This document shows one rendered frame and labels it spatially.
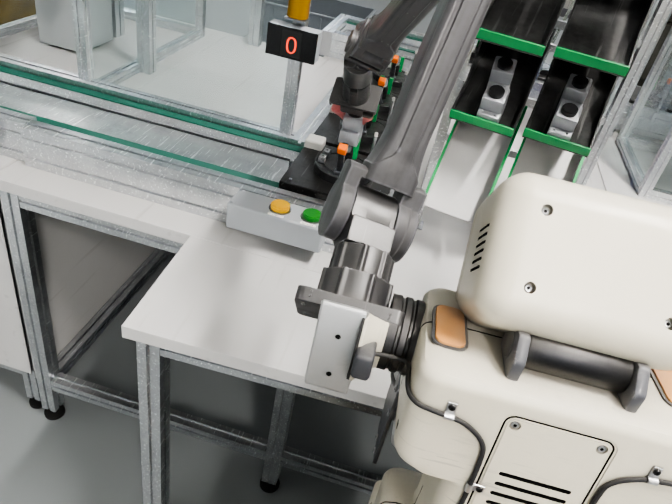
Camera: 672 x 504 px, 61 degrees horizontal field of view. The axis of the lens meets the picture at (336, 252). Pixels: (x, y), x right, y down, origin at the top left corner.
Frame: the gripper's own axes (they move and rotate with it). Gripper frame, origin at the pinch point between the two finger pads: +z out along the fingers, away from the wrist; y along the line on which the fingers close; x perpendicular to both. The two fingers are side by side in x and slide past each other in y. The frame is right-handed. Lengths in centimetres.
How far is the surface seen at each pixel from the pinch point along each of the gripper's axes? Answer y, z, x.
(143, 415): 24, 10, 73
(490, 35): -22.8, -26.0, -7.4
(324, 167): 4.1, 7.1, 10.1
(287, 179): 10.9, 4.8, 16.5
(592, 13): -41, -22, -22
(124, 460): 45, 73, 88
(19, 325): 78, 47, 60
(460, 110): -21.8, -11.0, -0.8
